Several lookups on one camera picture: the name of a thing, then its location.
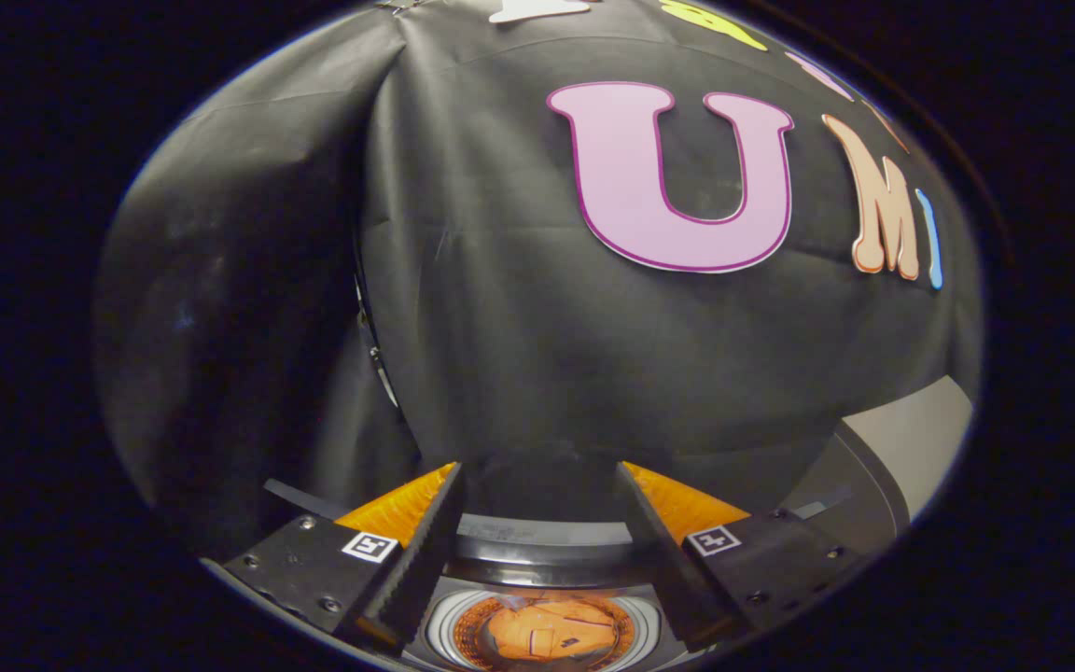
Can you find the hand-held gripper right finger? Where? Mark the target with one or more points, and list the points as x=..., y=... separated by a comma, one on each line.
x=663, y=560

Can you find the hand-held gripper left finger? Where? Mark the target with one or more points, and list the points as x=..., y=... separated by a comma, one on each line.
x=421, y=569

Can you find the grey washing machine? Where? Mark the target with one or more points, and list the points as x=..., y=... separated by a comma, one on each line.
x=547, y=560

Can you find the orange polo shirt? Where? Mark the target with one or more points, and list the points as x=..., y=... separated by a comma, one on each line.
x=547, y=635

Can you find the black backdrop cloth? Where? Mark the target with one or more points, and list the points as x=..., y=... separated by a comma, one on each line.
x=500, y=327

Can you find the beige cabinet with dark frame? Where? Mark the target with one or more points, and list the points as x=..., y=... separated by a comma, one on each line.
x=911, y=439

